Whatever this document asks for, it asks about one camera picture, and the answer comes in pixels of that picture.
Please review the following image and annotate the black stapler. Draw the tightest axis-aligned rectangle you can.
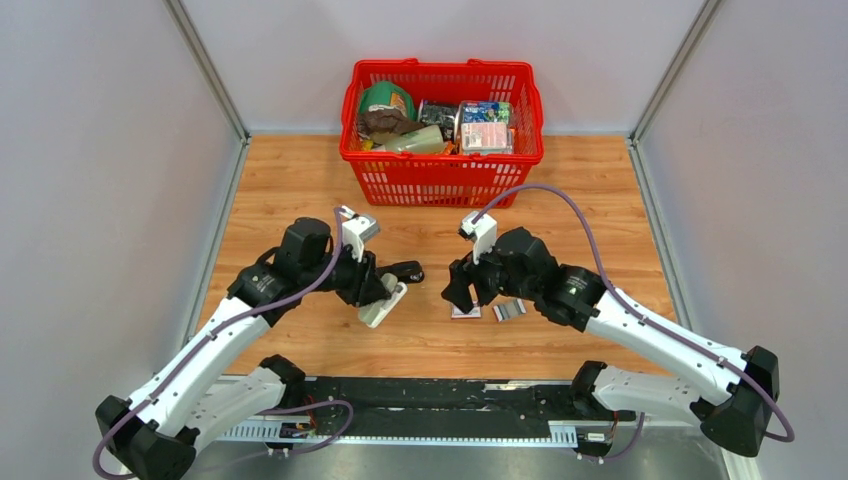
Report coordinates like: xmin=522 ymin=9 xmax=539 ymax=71
xmin=377 ymin=260 xmax=426 ymax=284

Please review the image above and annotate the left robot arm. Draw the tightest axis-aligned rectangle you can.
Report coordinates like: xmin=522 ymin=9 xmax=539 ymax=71
xmin=92 ymin=206 xmax=407 ymax=479

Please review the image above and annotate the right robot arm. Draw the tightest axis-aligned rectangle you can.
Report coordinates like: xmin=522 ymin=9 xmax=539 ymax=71
xmin=441 ymin=222 xmax=779 ymax=458

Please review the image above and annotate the dark patterned packet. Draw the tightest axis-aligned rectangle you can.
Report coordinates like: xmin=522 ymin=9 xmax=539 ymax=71
xmin=417 ymin=99 xmax=459 ymax=142

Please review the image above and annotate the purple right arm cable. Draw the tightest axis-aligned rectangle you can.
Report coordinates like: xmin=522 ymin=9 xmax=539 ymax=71
xmin=468 ymin=183 xmax=796 ymax=444

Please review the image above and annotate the open staple box tray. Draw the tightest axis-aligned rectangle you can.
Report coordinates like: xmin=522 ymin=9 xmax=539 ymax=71
xmin=492 ymin=298 xmax=528 ymax=323

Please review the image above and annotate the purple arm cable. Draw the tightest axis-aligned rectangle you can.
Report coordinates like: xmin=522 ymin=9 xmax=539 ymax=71
xmin=91 ymin=206 xmax=349 ymax=480
xmin=468 ymin=183 xmax=796 ymax=444

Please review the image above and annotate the aluminium frame rail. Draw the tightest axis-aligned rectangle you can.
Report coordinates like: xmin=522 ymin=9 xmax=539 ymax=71
xmin=165 ymin=374 xmax=743 ymax=448

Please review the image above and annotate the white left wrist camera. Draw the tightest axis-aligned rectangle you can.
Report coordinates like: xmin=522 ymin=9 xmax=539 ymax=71
xmin=339 ymin=205 xmax=381 ymax=263

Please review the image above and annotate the grey-green white stapler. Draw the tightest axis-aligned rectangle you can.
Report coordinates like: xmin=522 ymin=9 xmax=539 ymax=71
xmin=358 ymin=273 xmax=408 ymax=329

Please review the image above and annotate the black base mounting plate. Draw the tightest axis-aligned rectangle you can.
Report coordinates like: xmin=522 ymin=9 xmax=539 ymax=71
xmin=273 ymin=376 xmax=638 ymax=456

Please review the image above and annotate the pale green bottle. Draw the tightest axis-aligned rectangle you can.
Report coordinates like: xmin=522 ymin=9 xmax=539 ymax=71
xmin=382 ymin=125 xmax=446 ymax=154

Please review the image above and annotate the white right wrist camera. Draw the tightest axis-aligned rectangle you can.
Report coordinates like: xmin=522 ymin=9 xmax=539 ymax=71
xmin=458 ymin=211 xmax=498 ymax=264

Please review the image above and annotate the red white staple box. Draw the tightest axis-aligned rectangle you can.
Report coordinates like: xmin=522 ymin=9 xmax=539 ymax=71
xmin=451 ymin=304 xmax=482 ymax=319

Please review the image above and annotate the green snack bag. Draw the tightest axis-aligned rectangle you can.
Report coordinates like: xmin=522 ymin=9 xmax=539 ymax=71
xmin=358 ymin=81 xmax=417 ymax=120

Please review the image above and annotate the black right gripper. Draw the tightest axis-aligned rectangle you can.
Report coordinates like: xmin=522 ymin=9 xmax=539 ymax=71
xmin=441 ymin=235 xmax=537 ymax=316

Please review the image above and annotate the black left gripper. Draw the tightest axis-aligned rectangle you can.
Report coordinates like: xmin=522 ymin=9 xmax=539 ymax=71
xmin=301 ymin=240 xmax=392 ymax=308

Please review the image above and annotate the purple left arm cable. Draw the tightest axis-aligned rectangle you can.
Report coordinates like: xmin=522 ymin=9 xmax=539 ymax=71
xmin=91 ymin=206 xmax=349 ymax=480

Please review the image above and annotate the red plastic shopping basket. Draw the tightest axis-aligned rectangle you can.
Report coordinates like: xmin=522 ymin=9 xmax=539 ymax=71
xmin=339 ymin=58 xmax=544 ymax=207

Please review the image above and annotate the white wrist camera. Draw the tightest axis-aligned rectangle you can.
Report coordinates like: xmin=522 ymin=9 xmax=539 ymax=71
xmin=458 ymin=211 xmax=498 ymax=264
xmin=339 ymin=205 xmax=381 ymax=263

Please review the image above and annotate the brown crumpled bag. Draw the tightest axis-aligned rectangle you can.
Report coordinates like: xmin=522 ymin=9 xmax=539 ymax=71
xmin=356 ymin=108 xmax=425 ymax=137

